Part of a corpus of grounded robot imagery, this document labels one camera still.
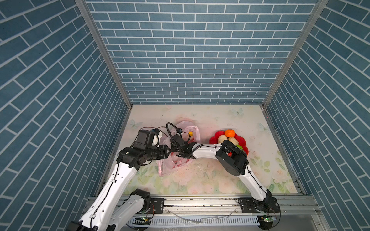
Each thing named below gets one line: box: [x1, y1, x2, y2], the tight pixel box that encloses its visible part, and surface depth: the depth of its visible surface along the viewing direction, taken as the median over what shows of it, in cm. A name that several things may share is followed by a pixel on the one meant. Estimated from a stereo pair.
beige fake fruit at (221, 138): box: [217, 134, 228, 144], surface depth 97 cm
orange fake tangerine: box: [224, 128, 236, 138], surface depth 96 cm
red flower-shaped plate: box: [234, 132, 250, 156], surface depth 96 cm
